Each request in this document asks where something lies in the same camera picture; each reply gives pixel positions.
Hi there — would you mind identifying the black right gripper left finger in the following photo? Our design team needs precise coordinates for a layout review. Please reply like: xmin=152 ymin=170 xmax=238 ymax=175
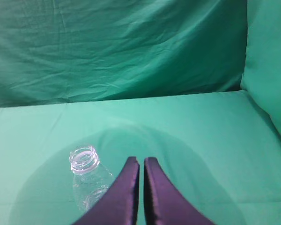
xmin=74 ymin=157 xmax=140 ymax=225

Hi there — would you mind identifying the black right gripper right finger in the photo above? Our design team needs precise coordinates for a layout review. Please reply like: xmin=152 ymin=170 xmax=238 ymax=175
xmin=144 ymin=157 xmax=213 ymax=225

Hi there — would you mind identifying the clear plastic water bottle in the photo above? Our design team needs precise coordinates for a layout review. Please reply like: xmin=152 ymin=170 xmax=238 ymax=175
xmin=69 ymin=146 xmax=114 ymax=212

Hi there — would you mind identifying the green table cloth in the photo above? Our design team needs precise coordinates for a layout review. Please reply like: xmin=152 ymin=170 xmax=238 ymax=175
xmin=0 ymin=91 xmax=281 ymax=225

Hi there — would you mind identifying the green backdrop cloth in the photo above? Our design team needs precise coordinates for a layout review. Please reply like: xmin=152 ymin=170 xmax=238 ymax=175
xmin=0 ymin=0 xmax=281 ymax=135

